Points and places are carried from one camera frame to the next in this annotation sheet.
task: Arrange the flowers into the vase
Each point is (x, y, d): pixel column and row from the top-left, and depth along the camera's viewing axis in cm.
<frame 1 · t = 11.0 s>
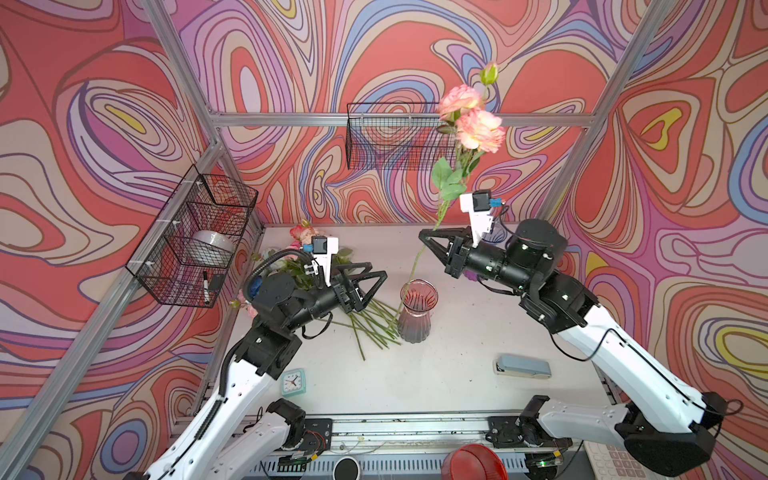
left hand: (379, 274, 58), fingers open
right hand: (423, 243, 55), fingers closed
pink glass vase: (417, 296, 82), point 17 cm above the table
pile of artificial flowers: (371, 322, 93), point 2 cm above the table
small teal alarm clock: (293, 382, 82), point 2 cm above the table

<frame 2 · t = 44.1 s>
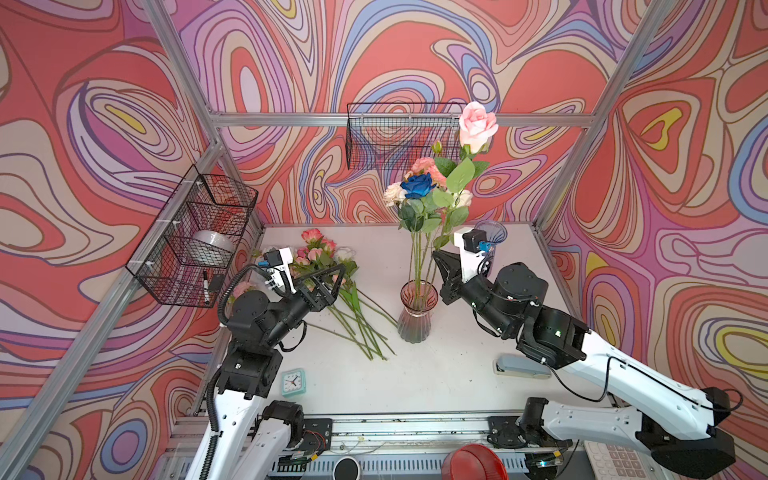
left hand: (339, 271, 62), fingers open
right hand: (437, 260, 60), fingers closed
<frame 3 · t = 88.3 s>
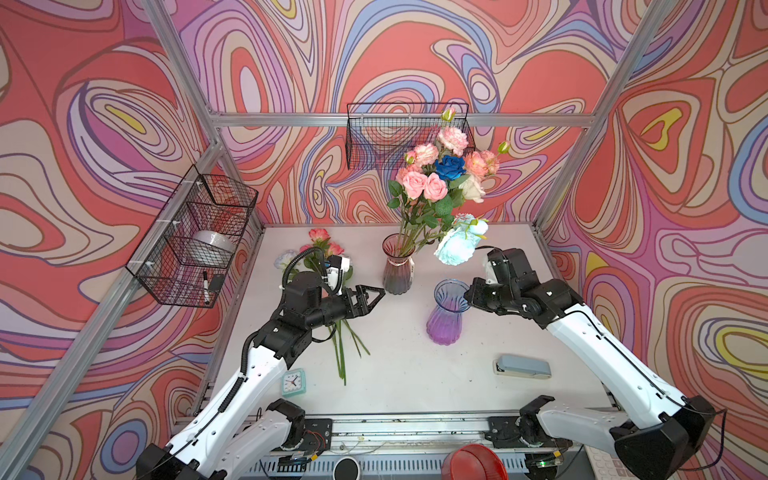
left hand: (379, 294, 70), fingers open
right hand: (466, 302, 75), fingers closed
pink glass vase: (398, 271, 92), point 13 cm above the table
pile of artificial flowers: (310, 259, 112), on the table
blue purple glass vase: (444, 327, 94), on the table
the other named things where they were.

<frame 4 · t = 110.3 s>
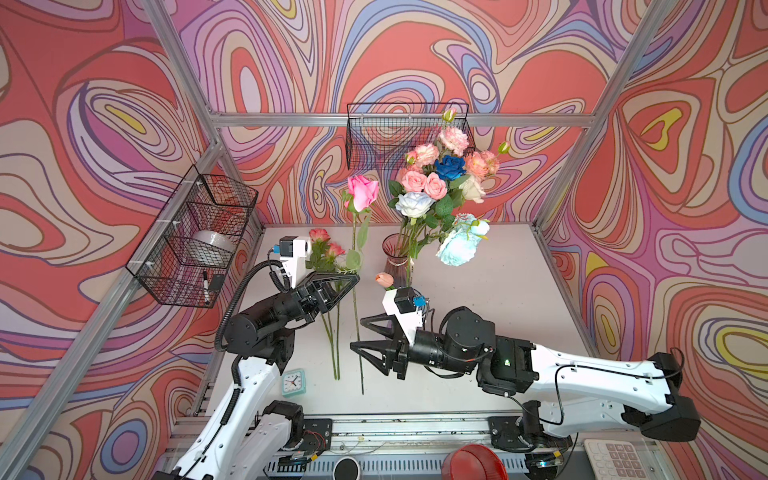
left hand: (359, 294, 50), fingers closed
right hand: (360, 341, 53), fingers open
pink tulip stem: (385, 279, 70), point 30 cm above the table
